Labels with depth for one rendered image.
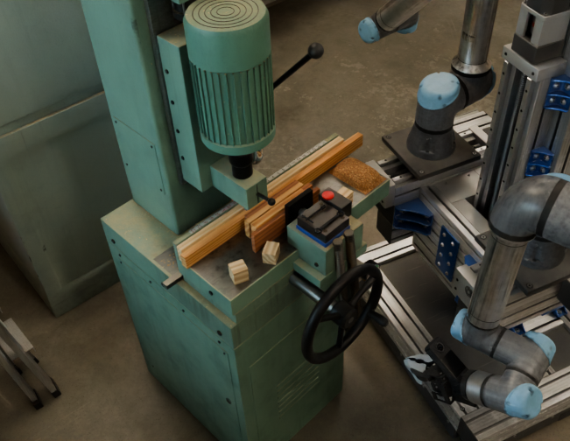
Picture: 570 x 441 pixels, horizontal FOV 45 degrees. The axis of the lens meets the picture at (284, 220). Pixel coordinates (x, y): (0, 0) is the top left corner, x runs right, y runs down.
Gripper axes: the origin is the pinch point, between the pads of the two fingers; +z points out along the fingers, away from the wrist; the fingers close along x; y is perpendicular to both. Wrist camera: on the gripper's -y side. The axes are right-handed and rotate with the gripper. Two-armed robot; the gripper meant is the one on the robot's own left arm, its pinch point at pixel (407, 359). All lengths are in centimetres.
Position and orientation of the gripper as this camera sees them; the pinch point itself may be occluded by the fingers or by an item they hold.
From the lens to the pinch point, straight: 177.4
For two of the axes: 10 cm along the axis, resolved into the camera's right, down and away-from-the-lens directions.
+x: 7.2, -5.0, 4.8
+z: -5.8, -0.6, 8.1
